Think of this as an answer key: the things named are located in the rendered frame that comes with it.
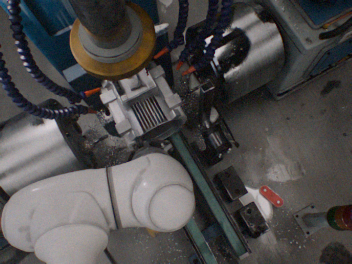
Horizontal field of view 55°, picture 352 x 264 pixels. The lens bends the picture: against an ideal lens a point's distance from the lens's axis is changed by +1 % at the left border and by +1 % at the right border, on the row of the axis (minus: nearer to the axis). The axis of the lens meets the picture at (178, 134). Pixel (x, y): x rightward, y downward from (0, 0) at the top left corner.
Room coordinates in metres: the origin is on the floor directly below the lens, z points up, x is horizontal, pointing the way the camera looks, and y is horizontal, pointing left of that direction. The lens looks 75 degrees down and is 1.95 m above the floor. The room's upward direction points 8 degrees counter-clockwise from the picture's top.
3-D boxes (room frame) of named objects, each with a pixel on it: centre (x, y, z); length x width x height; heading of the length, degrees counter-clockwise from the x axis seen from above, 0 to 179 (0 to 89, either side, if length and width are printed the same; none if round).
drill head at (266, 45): (0.48, -0.22, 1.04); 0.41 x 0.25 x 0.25; 111
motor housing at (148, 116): (0.36, 0.09, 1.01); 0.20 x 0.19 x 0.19; 20
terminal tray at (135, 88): (0.40, 0.11, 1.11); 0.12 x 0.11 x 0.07; 20
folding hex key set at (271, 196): (0.06, -0.27, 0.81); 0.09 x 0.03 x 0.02; 39
